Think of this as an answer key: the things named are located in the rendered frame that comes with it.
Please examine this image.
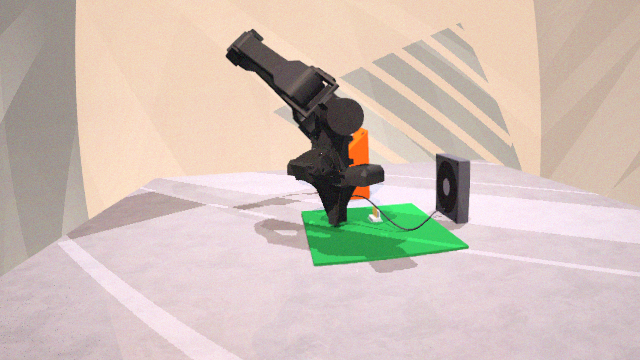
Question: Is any black cooling fan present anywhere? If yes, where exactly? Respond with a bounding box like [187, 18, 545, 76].
[435, 153, 471, 224]

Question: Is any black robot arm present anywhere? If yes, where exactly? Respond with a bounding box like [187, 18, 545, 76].
[225, 29, 364, 183]

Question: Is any black fan cable with plug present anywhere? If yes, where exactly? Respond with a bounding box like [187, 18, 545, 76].
[328, 195, 446, 230]

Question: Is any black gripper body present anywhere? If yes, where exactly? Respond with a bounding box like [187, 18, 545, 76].
[310, 131, 385, 187]

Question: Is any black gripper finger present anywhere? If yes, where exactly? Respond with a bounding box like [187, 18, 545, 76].
[310, 175, 337, 216]
[329, 182, 357, 220]

